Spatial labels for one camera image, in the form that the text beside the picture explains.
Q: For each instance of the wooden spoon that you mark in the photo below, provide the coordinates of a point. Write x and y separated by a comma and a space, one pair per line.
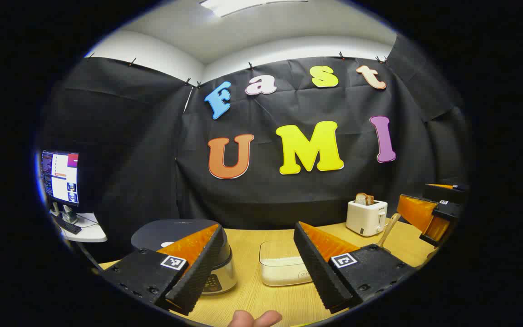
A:
389, 227

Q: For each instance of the clear plastic container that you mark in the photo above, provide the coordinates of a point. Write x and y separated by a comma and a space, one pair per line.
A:
279, 254

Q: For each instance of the black keyboard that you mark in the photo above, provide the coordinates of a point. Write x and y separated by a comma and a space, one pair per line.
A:
67, 225

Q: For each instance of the computer monitor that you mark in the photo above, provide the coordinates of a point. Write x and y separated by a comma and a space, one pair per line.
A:
61, 177

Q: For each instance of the ceiling light panel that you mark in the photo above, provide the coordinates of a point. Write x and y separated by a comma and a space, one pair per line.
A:
239, 5

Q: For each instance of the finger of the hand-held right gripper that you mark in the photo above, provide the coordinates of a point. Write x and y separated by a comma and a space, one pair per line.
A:
445, 211
452, 193

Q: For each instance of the white side table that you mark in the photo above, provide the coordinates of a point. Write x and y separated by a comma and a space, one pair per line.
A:
90, 232

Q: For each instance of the black and silver rice cooker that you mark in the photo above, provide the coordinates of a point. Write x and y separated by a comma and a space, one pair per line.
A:
170, 231

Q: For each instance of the brown toast slice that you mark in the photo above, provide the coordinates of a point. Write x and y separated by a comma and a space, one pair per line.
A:
370, 200

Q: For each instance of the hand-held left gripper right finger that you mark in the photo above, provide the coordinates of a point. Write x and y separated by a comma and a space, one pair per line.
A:
316, 268

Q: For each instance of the white bread slice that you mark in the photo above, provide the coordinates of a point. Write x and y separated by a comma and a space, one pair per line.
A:
360, 199

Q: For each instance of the black backdrop cloth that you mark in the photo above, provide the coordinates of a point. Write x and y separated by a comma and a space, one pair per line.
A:
152, 150

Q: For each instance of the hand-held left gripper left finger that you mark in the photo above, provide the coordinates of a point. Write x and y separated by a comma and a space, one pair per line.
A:
202, 268

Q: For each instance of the white toaster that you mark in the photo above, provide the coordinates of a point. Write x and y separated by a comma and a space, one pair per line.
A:
366, 218

